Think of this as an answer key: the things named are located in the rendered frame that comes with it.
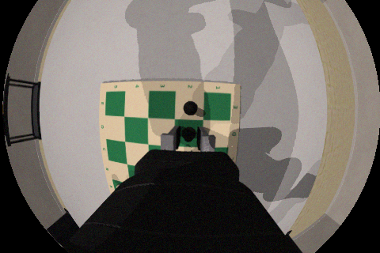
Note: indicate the green and cream chessboard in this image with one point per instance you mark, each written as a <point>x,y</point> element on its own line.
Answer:
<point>133,115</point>

